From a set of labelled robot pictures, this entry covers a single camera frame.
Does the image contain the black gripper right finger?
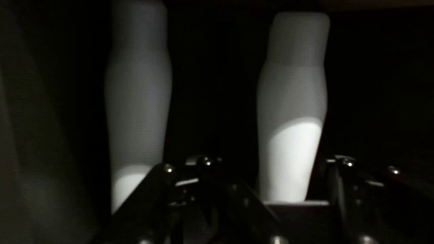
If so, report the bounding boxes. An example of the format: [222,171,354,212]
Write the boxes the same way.
[326,155,434,244]

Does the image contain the white bottle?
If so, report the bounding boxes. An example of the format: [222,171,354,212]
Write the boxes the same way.
[104,0,172,211]
[257,13,329,204]

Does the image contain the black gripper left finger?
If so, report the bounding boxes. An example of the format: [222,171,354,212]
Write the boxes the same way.
[92,164,176,244]

